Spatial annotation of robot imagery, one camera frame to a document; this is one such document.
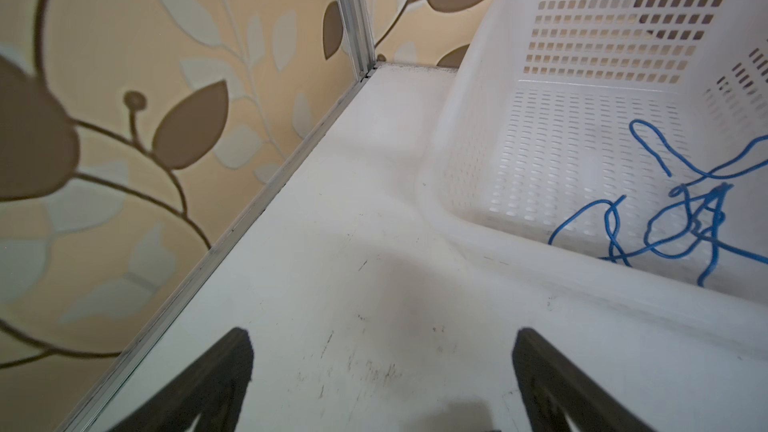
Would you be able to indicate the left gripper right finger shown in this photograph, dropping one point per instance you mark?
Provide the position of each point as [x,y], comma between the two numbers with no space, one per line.
[559,396]

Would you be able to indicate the left white plastic basket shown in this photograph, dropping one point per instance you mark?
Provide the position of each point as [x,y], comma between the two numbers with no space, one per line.
[618,149]

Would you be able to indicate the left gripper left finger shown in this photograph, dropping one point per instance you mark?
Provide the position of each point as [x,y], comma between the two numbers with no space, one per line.
[206,396]

